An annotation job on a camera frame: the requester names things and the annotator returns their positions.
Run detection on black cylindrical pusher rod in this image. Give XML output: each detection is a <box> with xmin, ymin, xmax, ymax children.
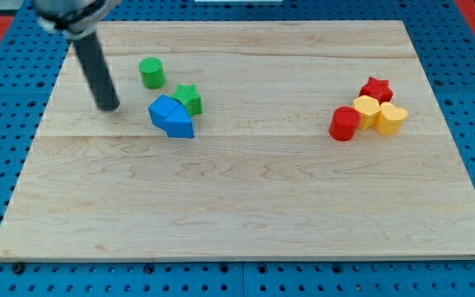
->
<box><xmin>73</xmin><ymin>32</ymin><xmax>120</xmax><ymax>111</ymax></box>

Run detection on green star block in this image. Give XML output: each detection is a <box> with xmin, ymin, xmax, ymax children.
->
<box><xmin>172</xmin><ymin>84</ymin><xmax>203</xmax><ymax>116</ymax></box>

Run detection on red star block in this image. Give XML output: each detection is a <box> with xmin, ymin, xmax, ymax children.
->
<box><xmin>359</xmin><ymin>77</ymin><xmax>393</xmax><ymax>103</ymax></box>

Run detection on green cylinder block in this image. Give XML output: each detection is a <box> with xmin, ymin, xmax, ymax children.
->
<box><xmin>139</xmin><ymin>57</ymin><xmax>166</xmax><ymax>89</ymax></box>

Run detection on blue cube block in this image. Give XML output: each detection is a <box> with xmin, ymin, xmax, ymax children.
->
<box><xmin>148</xmin><ymin>94</ymin><xmax>180</xmax><ymax>130</ymax></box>

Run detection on blue pentagon block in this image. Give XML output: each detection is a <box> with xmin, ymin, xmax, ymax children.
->
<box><xmin>164</xmin><ymin>105</ymin><xmax>195</xmax><ymax>139</ymax></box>

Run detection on light wooden board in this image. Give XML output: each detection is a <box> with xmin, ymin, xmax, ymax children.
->
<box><xmin>0</xmin><ymin>21</ymin><xmax>475</xmax><ymax>262</ymax></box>

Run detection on red cylinder block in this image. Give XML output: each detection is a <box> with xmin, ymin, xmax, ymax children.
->
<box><xmin>328</xmin><ymin>106</ymin><xmax>360</xmax><ymax>141</ymax></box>

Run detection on yellow hexagon block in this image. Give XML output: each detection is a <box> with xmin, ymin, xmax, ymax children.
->
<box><xmin>353</xmin><ymin>95</ymin><xmax>380</xmax><ymax>130</ymax></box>

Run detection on yellow heart block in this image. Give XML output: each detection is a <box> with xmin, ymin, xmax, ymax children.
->
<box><xmin>374</xmin><ymin>101</ymin><xmax>408</xmax><ymax>135</ymax></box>

